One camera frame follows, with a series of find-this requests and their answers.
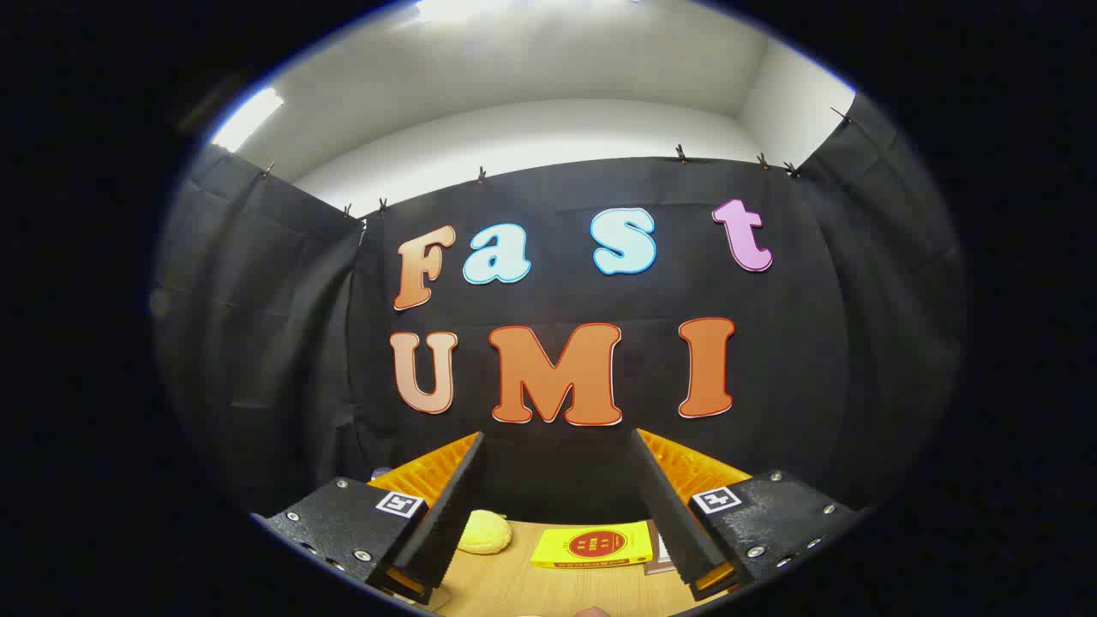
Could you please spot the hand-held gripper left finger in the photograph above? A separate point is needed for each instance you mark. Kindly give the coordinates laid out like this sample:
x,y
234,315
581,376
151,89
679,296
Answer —
x,y
454,514

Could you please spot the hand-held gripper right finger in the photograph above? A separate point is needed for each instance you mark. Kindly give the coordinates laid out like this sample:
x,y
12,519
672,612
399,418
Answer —
x,y
668,514

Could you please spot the yellow round plush cushion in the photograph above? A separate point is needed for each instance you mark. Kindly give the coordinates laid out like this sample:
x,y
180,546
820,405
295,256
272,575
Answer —
x,y
484,533

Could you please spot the thick white book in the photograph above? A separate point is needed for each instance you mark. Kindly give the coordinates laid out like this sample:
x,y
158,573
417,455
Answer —
x,y
662,561

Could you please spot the yellow book with red circle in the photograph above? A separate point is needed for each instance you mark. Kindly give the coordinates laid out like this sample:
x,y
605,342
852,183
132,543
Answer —
x,y
591,546

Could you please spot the row of black cloth clips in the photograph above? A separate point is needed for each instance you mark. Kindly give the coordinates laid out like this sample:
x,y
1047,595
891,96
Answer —
x,y
681,154

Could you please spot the ceiling light panel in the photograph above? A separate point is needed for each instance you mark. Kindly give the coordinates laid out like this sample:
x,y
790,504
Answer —
x,y
471,8
247,118

